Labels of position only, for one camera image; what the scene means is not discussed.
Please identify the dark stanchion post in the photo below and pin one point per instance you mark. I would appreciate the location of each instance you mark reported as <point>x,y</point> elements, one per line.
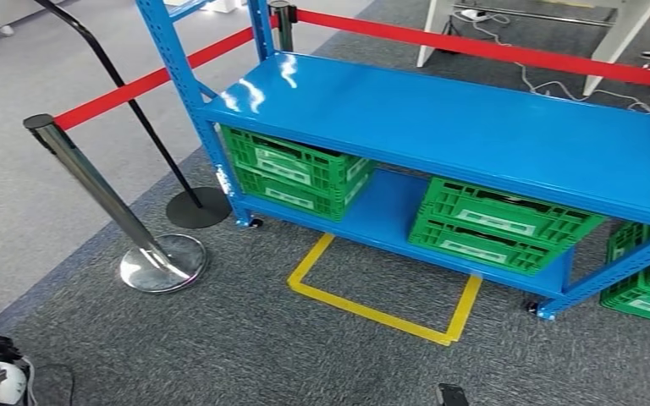
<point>284,31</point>

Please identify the black pole with round base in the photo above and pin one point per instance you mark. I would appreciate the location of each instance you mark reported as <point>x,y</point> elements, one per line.
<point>199,208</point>

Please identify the white power strip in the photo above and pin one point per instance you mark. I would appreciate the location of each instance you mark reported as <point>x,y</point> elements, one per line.
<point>473,14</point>

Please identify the chrome stanchion with base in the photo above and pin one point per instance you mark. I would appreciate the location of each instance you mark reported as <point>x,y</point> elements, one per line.
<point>95,185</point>

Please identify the blue metal shelf rack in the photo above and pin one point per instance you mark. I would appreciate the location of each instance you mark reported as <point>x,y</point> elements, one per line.
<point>443,123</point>

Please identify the white desk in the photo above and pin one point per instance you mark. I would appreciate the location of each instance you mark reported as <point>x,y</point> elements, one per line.
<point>619,39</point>

